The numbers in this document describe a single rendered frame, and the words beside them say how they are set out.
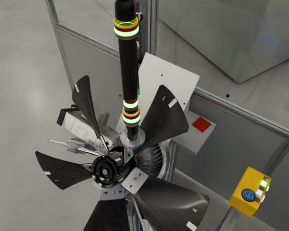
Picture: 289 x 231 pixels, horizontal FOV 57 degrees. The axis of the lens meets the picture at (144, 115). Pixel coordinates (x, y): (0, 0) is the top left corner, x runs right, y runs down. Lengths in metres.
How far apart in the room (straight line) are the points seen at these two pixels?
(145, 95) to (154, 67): 0.12
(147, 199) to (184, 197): 0.13
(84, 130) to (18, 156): 1.52
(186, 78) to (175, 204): 0.48
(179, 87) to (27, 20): 3.47
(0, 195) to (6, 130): 0.66
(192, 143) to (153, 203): 0.60
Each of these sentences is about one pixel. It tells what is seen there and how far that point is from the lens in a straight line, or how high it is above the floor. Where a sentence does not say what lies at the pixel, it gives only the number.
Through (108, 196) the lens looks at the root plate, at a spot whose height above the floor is 1.10.
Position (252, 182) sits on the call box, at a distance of 1.19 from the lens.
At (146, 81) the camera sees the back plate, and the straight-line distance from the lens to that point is 1.16.
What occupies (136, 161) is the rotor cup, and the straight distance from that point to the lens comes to 1.02.
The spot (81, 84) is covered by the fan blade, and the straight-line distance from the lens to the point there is 1.02.
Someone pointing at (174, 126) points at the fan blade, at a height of 1.42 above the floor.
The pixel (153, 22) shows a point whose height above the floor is 1.32.
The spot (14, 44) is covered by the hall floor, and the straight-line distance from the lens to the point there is 3.92.
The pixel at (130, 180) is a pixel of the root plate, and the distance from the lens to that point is 0.98.
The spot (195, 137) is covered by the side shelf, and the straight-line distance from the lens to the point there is 1.50.
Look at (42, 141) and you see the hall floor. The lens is 2.67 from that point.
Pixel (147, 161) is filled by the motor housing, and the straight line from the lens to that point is 1.05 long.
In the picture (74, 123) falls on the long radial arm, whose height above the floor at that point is 1.12.
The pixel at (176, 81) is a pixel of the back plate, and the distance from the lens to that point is 1.11.
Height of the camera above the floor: 2.07
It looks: 51 degrees down
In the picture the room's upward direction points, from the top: straight up
